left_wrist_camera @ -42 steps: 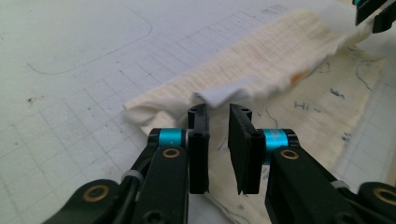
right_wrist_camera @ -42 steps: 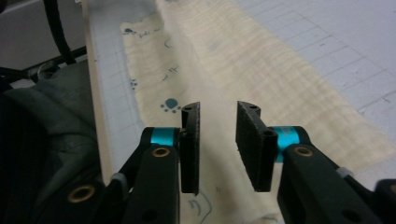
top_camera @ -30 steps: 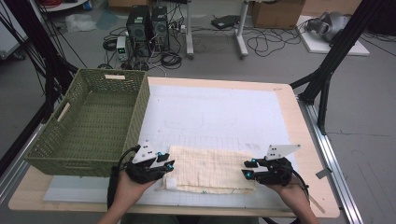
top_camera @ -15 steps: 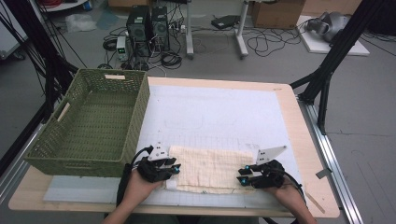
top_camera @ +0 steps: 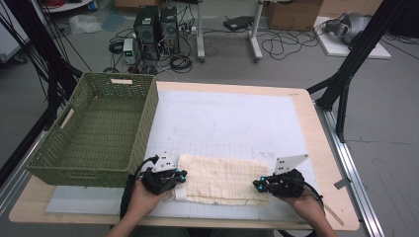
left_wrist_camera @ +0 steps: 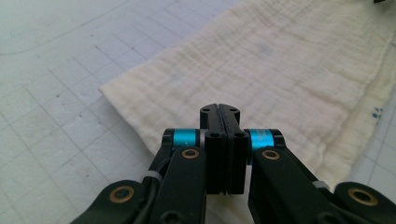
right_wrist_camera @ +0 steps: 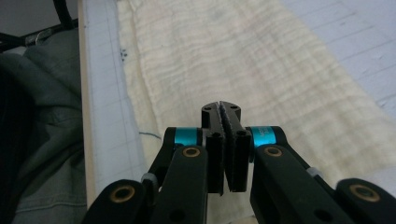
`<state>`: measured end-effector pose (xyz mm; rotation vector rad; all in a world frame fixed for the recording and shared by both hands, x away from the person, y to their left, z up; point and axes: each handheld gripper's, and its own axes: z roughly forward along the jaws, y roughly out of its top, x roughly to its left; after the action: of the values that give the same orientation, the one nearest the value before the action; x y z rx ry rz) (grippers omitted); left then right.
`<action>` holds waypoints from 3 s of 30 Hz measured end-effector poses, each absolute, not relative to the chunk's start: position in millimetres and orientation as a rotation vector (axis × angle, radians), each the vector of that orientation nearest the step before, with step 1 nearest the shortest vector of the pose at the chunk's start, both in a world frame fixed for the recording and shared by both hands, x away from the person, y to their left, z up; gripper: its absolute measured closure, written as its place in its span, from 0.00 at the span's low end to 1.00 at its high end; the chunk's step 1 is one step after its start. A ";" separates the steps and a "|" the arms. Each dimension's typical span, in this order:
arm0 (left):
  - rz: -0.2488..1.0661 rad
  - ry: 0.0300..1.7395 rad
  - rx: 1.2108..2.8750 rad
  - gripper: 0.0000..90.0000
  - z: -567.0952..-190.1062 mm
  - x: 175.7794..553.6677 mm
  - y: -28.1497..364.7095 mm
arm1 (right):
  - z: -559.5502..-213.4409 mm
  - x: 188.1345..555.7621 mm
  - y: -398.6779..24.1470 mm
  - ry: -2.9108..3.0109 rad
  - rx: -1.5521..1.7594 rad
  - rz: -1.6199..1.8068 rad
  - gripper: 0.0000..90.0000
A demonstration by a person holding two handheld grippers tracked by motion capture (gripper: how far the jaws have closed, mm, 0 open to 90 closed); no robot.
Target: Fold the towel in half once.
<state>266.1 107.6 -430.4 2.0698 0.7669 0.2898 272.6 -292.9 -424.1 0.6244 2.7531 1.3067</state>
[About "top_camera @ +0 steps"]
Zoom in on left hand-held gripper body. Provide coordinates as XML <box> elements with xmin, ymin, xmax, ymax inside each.
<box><xmin>141</xmin><ymin>151</ymin><xmax>182</xmax><ymax>196</ymax></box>

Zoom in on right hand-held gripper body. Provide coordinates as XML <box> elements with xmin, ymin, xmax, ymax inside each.
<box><xmin>267</xmin><ymin>153</ymin><xmax>309</xmax><ymax>198</ymax></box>

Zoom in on cream cloth with flower print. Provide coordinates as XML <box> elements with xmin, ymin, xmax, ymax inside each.
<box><xmin>171</xmin><ymin>153</ymin><xmax>273</xmax><ymax>205</ymax></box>

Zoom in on green woven basket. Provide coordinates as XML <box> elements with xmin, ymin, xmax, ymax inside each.
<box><xmin>25</xmin><ymin>72</ymin><xmax>160</xmax><ymax>189</ymax></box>

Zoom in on person's left hand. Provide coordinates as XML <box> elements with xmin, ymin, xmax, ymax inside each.
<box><xmin>126</xmin><ymin>180</ymin><xmax>171</xmax><ymax>219</ymax></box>

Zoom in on person's right hand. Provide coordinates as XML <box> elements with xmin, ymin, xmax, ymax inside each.
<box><xmin>280</xmin><ymin>187</ymin><xmax>328</xmax><ymax>227</ymax></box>

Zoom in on grey tape piece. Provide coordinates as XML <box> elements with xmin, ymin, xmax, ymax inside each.
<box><xmin>333</xmin><ymin>177</ymin><xmax>353</xmax><ymax>191</ymax></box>

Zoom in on person's dark grey clothing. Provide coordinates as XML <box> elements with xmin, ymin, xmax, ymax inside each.
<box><xmin>137</xmin><ymin>226</ymin><xmax>275</xmax><ymax>237</ymax></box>

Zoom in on thin wooden stick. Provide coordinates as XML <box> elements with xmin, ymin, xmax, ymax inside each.
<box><xmin>324</xmin><ymin>203</ymin><xmax>345</xmax><ymax>227</ymax></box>

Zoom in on white grid mat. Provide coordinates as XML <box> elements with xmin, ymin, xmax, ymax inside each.
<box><xmin>45</xmin><ymin>89</ymin><xmax>327</xmax><ymax>222</ymax></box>

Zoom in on small white power supply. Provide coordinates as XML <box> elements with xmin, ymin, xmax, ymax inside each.
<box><xmin>123</xmin><ymin>38</ymin><xmax>136</xmax><ymax>66</ymax></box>

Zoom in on black computer tower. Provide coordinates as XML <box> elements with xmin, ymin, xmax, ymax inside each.
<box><xmin>132</xmin><ymin>5</ymin><xmax>162</xmax><ymax>62</ymax></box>
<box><xmin>159</xmin><ymin>6</ymin><xmax>181</xmax><ymax>55</ymax></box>

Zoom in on white desk leg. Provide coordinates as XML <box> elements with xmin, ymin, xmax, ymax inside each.
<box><xmin>196</xmin><ymin>0</ymin><xmax>207</xmax><ymax>63</ymax></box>
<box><xmin>249</xmin><ymin>0</ymin><xmax>265</xmax><ymax>62</ymax></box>

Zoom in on white floor board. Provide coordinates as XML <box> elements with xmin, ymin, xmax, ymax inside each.
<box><xmin>314</xmin><ymin>16</ymin><xmax>392</xmax><ymax>60</ymax></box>

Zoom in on flat black device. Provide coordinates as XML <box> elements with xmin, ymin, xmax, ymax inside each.
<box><xmin>222</xmin><ymin>15</ymin><xmax>255</xmax><ymax>33</ymax></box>

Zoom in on brown cardboard box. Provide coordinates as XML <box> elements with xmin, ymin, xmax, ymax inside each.
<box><xmin>266</xmin><ymin>0</ymin><xmax>324</xmax><ymax>32</ymax></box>

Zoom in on grey rounded device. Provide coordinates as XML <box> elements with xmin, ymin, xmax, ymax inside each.
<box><xmin>322</xmin><ymin>12</ymin><xmax>372</xmax><ymax>45</ymax></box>

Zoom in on clear plastic bag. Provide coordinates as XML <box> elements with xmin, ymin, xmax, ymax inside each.
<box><xmin>68</xmin><ymin>13</ymin><xmax>104</xmax><ymax>36</ymax></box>

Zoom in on large flat cardboard box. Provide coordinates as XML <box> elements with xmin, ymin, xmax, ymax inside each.
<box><xmin>318</xmin><ymin>0</ymin><xmax>384</xmax><ymax>18</ymax></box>

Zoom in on white round table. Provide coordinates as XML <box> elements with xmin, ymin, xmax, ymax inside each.
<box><xmin>42</xmin><ymin>0</ymin><xmax>95</xmax><ymax>14</ymax></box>

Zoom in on white cabinet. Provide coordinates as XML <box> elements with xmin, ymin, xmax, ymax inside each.
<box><xmin>0</xmin><ymin>0</ymin><xmax>31</xmax><ymax>63</ymax></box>

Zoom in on right hand-held gripper cable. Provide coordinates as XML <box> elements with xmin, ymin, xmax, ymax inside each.
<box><xmin>278</xmin><ymin>184</ymin><xmax>327</xmax><ymax>237</ymax></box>

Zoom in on hand-held gripper cable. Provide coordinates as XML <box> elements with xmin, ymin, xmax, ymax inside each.
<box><xmin>278</xmin><ymin>184</ymin><xmax>327</xmax><ymax>237</ymax></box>
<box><xmin>119</xmin><ymin>155</ymin><xmax>160</xmax><ymax>220</ymax></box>

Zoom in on left hand-held gripper cable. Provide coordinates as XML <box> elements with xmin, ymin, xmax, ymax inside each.
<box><xmin>119</xmin><ymin>155</ymin><xmax>160</xmax><ymax>220</ymax></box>

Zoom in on aluminium rail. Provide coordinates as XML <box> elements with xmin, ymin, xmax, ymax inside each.
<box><xmin>314</xmin><ymin>102</ymin><xmax>384</xmax><ymax>237</ymax></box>
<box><xmin>0</xmin><ymin>129</ymin><xmax>47</xmax><ymax>215</ymax></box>

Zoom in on coiled black cable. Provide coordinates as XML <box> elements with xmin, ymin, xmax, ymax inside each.
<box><xmin>169</xmin><ymin>53</ymin><xmax>194</xmax><ymax>74</ymax></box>

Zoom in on loose black floor cables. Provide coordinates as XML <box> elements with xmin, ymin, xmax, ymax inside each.
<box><xmin>261</xmin><ymin>28</ymin><xmax>319</xmax><ymax>61</ymax></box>

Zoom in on black metal stand with cables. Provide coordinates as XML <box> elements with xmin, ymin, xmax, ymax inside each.
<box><xmin>0</xmin><ymin>0</ymin><xmax>83</xmax><ymax>121</ymax></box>

